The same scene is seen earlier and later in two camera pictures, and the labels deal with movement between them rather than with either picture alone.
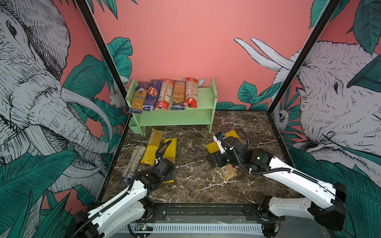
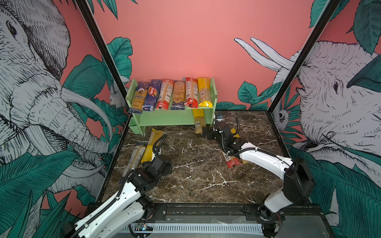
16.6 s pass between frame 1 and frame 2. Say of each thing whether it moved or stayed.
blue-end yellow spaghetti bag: stayed
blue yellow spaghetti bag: stayed
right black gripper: moved
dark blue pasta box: stayed
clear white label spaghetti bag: stayed
